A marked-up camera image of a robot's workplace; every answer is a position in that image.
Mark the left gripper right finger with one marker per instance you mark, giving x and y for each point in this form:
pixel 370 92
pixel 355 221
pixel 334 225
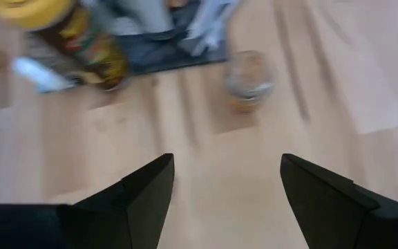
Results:
pixel 340 221

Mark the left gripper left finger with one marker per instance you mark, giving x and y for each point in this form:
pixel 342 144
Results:
pixel 99 224

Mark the white-lid sesame jar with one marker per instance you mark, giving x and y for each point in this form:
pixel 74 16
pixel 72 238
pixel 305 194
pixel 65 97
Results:
pixel 38 74

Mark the yellow-lid crunchy onion jar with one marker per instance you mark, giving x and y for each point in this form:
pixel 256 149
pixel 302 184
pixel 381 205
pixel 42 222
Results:
pixel 81 45

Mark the Yellowstone booklet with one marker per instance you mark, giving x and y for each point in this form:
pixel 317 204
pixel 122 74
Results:
pixel 171 53

